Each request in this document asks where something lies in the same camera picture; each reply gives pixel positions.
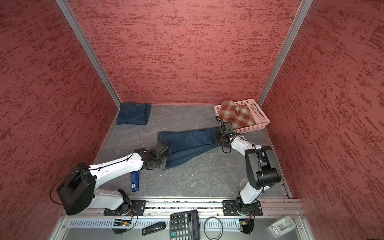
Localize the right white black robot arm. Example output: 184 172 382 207
215 116 282 217

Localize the aluminium corner post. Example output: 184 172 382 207
258 0 313 107
56 0 122 108

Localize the black calculator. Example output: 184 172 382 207
170 210 201 240

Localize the aluminium front rail frame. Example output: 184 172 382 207
50 198 315 240

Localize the circuit board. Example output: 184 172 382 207
239 219 255 235
113 219 132 228

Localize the left circuit board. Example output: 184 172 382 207
113 219 132 228

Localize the pink perforated plastic basket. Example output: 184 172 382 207
214 99 270 134

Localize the right aluminium corner post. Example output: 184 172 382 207
258 0 313 107

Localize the right circuit board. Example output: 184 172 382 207
239 219 255 235

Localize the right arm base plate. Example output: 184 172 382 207
222 198 263 217

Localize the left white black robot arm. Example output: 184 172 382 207
54 142 171 216

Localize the left aluminium corner post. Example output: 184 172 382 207
56 0 122 108

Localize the black cable loop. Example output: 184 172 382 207
203 216 224 240

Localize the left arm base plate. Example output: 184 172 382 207
104 200 147 218

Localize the red cloth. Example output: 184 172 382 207
219 100 256 130

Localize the dark denim button skirt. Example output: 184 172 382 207
116 103 151 125

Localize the grey white box device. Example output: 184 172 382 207
267 216 297 239

